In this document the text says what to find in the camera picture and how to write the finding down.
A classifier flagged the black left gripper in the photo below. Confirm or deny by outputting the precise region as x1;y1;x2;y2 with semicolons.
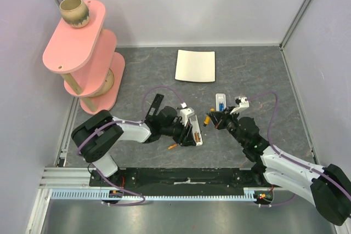
161;117;196;147

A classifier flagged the orange battery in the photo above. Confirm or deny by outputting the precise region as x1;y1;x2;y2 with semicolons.
168;144;178;150
194;133;201;142

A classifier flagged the black remote control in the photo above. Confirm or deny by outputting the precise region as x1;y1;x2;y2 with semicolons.
145;93;164;119

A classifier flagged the white remote control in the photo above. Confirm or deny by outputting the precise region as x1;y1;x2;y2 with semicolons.
189;115;203;146

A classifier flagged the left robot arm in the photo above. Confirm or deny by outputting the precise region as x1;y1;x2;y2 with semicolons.
71;106;203;186

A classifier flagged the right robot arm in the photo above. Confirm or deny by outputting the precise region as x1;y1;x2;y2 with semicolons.
208;109;350;226

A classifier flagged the small white box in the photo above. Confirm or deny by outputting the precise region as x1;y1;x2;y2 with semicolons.
215;93;227;111

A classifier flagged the white square plate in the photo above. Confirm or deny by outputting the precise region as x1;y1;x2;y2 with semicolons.
175;49;216;83

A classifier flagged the beige cup on lower shelf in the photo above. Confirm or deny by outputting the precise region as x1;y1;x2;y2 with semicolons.
95;69;115;96

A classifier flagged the pink three tier shelf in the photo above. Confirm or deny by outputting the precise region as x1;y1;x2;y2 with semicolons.
42;0;125;115

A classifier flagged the beige ceramic mug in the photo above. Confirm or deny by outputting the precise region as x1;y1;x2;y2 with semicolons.
59;0;90;28

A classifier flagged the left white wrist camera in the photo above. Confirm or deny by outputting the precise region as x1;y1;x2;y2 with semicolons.
179;102;195;127

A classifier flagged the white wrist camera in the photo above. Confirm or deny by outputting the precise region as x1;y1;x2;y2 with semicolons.
230;96;250;115
179;102;195;127

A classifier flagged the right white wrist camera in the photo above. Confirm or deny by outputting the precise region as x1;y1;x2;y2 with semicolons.
230;96;250;115

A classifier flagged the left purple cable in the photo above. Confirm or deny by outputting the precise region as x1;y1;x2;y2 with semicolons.
76;85;188;207

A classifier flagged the purple cable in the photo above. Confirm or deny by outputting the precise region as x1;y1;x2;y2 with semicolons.
76;85;188;207
246;90;351;209

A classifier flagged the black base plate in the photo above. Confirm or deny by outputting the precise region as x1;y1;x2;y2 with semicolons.
89;166;286;197

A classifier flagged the light blue cable duct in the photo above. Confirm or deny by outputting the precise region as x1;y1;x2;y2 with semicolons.
50;186;275;201

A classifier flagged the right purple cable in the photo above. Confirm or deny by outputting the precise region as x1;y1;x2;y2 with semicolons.
246;90;351;209

